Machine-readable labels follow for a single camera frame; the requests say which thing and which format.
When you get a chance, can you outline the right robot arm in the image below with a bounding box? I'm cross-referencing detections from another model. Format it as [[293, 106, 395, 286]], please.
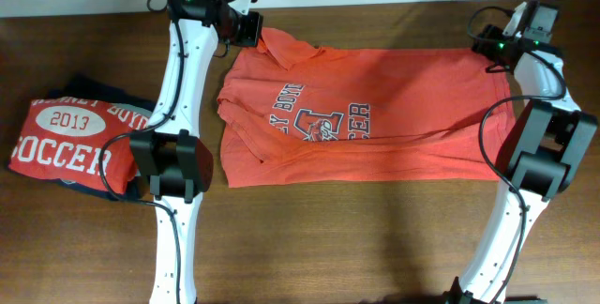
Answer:
[[442, 0, 598, 304]]

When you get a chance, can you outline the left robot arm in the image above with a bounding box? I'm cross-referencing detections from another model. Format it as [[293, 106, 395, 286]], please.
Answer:
[[129, 0, 263, 303]]

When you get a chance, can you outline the folded red 2013 soccer shirt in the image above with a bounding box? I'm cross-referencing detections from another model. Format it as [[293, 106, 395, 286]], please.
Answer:
[[8, 98, 154, 195]]

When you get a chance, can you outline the orange soccer t-shirt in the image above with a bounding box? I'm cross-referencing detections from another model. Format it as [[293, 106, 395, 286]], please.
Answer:
[[217, 28, 516, 188]]

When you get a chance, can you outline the folded navy shirt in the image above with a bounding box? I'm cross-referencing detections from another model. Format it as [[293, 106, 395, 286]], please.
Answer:
[[6, 73, 159, 203]]

